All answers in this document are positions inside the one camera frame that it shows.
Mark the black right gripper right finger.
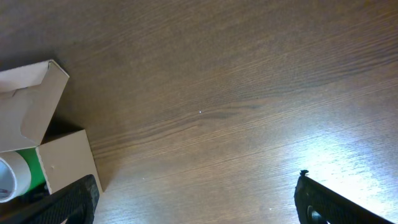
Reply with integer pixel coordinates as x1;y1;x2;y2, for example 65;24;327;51
294;170;392;224

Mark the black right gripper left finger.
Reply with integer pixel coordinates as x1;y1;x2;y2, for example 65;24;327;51
1;174;100;224

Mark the beige masking tape roll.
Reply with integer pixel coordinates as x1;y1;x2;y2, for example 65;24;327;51
1;151;32;203

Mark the brown cardboard box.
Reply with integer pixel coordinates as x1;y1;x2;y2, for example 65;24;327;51
1;60;98;196

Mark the green tape roll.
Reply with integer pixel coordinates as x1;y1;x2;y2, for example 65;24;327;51
17;148;45;192

